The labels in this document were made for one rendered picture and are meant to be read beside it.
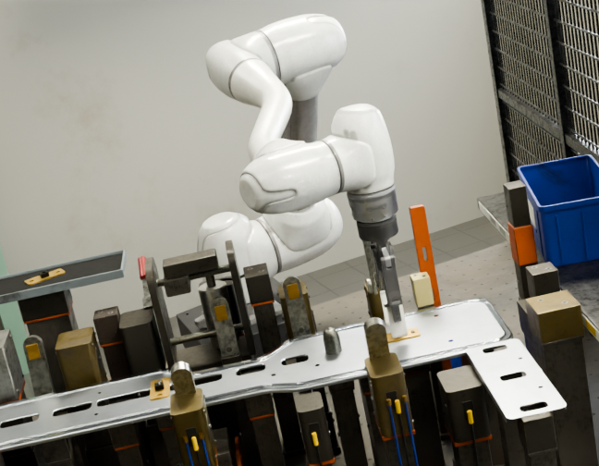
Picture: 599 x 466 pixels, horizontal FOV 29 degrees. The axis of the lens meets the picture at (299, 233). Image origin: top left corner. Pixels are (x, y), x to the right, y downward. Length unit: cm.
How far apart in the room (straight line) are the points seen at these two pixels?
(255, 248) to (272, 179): 95
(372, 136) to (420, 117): 363
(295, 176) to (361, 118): 16
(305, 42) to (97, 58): 263
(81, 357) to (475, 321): 78
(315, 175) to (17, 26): 317
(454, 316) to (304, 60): 68
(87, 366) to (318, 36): 88
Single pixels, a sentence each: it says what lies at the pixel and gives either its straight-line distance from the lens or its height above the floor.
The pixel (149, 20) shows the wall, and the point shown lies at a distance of 517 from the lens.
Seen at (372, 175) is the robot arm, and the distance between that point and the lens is 208.
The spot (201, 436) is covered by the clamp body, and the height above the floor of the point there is 100.
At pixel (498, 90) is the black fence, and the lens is 342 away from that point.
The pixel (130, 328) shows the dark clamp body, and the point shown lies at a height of 108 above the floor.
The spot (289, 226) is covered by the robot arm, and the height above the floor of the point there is 103.
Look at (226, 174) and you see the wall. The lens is 535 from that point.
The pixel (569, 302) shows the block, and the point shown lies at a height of 106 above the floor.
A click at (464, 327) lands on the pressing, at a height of 100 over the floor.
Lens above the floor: 191
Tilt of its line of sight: 18 degrees down
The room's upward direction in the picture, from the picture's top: 12 degrees counter-clockwise
